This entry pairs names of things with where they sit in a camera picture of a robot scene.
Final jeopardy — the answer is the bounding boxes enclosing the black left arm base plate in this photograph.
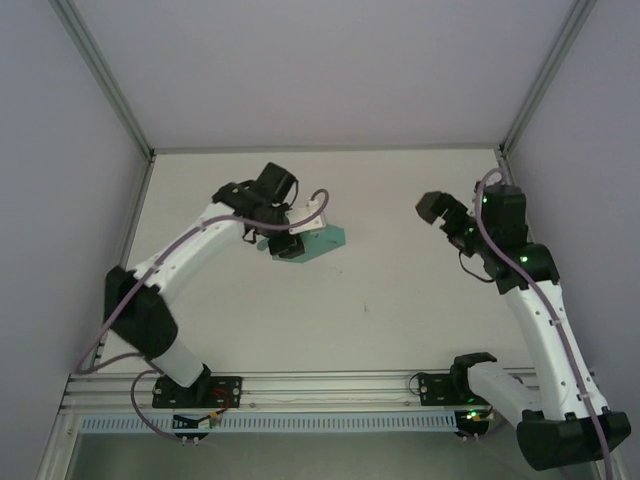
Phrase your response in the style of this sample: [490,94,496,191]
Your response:
[151,374,245,410]

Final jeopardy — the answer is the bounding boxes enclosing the teal cardboard box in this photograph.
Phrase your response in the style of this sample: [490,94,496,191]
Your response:
[255,224,348,265]

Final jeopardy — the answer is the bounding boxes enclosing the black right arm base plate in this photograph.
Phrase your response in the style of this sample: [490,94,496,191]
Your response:
[417,372,501,407]

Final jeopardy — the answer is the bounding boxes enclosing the aluminium frame post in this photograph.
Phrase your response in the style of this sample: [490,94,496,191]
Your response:
[49,0,155,160]
[498,0,599,156]

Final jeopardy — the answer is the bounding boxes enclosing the white slotted cable duct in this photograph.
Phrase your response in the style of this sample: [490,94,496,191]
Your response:
[79,412,459,435]

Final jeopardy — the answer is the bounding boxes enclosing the aluminium mounting rail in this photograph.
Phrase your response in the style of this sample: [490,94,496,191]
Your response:
[59,368,606,414]

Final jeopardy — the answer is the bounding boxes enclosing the grey metal panel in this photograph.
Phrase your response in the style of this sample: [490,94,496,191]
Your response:
[67,430,601,480]

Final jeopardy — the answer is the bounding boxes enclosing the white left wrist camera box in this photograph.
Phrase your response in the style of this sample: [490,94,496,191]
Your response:
[287,199,329,235]

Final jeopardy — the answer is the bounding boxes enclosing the grey table edge strip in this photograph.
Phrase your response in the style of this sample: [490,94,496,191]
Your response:
[149,143,504,156]

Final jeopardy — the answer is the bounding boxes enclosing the black power connector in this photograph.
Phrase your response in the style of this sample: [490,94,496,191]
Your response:
[172,413,214,432]
[457,410,491,436]

